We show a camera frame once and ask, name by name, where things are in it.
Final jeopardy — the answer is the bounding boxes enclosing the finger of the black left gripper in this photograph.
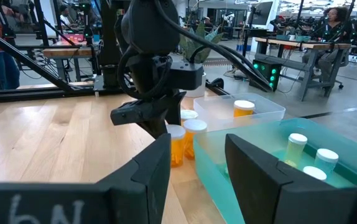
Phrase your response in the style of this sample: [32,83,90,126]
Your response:
[141,91,187,139]
[109,99,170,126]

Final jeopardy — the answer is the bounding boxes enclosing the clear plastic bin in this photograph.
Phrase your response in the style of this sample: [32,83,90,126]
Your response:
[193,92,287,131]

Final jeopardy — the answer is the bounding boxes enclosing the black camera cable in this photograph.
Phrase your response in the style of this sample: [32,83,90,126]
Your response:
[117,46,173,101]

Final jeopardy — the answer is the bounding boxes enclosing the small teal pill bottle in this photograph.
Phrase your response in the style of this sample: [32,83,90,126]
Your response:
[314,148,340,175]

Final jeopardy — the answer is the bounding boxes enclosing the snake plant in white pot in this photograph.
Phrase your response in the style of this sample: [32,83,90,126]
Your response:
[178,21,226,98]

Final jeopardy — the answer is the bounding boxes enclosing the wooden workbench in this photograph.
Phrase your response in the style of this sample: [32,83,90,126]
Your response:
[43,40,94,83]
[254,36,353,102]

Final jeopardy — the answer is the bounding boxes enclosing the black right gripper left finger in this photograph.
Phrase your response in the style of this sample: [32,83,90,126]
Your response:
[108,133,172,224]

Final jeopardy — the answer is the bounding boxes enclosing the black computer with green lights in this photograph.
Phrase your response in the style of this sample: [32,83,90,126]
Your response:
[249,58,284,93]

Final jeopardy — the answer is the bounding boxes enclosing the small yellow-green pill bottle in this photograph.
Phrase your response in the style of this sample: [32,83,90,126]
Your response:
[284,133,308,169]

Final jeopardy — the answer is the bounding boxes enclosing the large orange pill bottle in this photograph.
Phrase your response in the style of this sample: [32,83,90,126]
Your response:
[183,119,208,161]
[180,109,199,126]
[233,100,256,118]
[165,124,187,168]

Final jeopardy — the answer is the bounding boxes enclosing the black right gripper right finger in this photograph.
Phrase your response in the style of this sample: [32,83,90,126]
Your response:
[224,133,357,224]

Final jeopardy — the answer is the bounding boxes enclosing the thick black cable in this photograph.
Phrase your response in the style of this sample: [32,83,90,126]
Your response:
[153,0,274,93]

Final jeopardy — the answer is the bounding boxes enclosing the teal plastic bin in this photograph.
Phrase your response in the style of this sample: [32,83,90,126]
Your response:
[193,117,357,224]

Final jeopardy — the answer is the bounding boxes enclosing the black monitor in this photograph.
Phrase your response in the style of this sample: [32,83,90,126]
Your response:
[253,1,274,26]

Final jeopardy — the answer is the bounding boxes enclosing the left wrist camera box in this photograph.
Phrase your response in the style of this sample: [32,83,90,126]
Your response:
[170,60,205,91]

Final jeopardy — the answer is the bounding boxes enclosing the small purple pill bottle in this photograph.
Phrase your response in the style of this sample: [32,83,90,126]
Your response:
[302,166,328,182]

